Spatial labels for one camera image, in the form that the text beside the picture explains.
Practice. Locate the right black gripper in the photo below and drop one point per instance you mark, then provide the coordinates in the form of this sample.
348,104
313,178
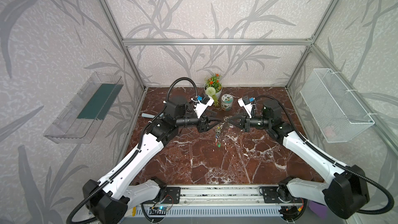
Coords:
244,123

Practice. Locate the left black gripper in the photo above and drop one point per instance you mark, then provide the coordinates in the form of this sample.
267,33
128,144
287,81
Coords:
202,124

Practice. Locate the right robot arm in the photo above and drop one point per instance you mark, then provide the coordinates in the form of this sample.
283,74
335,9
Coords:
342,191

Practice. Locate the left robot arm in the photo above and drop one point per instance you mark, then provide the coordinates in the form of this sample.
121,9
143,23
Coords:
107,198

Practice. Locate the round green tin can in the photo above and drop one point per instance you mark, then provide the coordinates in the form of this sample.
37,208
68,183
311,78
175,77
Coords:
227,102

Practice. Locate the potted flower plant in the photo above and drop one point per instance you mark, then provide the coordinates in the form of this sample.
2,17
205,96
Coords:
213,88

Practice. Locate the light blue toy shovel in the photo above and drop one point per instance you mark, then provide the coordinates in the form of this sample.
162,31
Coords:
148,115

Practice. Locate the green circuit board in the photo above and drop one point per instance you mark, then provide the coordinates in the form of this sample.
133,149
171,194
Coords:
159,210

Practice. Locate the purple toy shovel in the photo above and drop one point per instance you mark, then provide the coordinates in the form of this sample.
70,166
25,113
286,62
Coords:
319,209

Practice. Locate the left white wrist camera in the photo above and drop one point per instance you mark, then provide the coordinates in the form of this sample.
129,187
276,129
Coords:
201,104

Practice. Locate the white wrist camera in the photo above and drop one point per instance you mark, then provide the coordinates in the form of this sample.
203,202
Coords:
201,104
248,104

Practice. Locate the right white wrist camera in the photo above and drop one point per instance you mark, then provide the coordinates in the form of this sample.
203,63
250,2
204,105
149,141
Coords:
248,104

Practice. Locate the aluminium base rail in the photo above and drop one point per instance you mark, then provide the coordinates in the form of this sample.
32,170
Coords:
206,195

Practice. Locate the white wire mesh basket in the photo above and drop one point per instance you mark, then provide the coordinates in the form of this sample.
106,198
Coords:
338,113

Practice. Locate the clear plastic wall shelf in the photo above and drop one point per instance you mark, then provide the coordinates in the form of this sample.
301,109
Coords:
83,116

